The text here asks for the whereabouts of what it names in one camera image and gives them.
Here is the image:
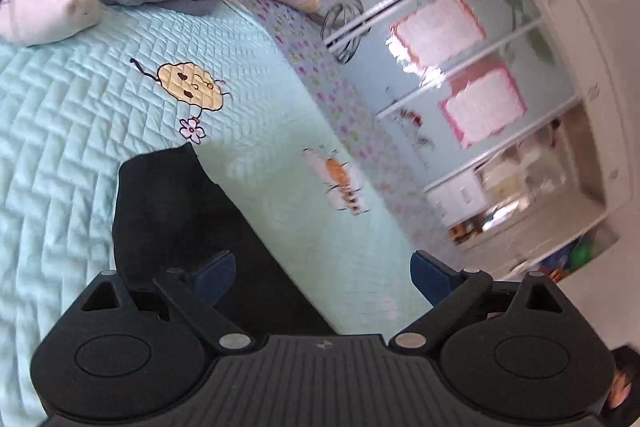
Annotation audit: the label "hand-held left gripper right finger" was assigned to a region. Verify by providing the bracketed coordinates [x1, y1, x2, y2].
[389, 251, 566, 354]

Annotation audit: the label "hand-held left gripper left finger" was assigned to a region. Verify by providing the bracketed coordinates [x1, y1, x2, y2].
[80, 251, 253, 354]

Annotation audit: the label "black sweater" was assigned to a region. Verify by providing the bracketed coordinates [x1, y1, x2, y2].
[112, 142, 342, 339]

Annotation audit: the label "person in dark clothes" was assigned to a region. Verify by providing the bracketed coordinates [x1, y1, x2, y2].
[599, 346, 640, 427]

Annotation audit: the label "colourful packets on shelf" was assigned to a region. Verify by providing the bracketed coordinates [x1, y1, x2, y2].
[539, 231, 607, 284]

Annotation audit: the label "mint green quilted bedspread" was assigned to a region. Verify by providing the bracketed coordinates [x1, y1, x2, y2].
[0, 0, 467, 427]

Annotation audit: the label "light blue sliding-door wardrobe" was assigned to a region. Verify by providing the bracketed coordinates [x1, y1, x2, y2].
[290, 0, 622, 284]

